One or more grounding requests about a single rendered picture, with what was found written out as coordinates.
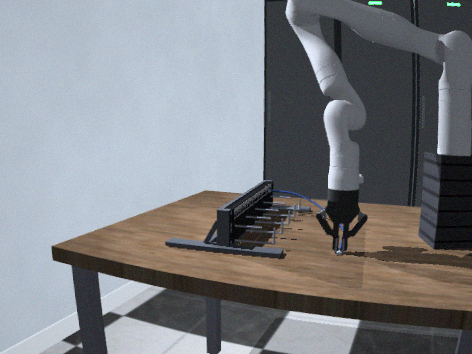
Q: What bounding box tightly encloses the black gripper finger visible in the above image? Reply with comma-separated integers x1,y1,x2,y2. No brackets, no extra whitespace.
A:
316,209,339,253
341,211,368,253

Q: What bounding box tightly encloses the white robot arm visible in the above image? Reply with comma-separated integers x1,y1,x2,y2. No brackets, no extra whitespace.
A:
286,0,472,191

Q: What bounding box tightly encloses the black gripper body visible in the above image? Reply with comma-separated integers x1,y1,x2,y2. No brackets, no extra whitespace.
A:
325,188,360,224

